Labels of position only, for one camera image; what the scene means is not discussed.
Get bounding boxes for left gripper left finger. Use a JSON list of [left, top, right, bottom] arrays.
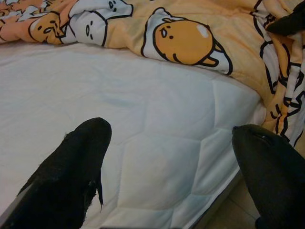
[[0, 116, 112, 229]]

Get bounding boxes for white quilted mattress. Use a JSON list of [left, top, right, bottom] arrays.
[[0, 42, 266, 229]]

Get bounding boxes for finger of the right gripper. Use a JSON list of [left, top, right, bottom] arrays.
[[265, 0, 305, 36]]

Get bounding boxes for orange egg cartoon blanket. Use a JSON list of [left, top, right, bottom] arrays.
[[0, 0, 305, 148]]

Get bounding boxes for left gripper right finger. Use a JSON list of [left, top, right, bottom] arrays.
[[232, 123, 305, 229]]

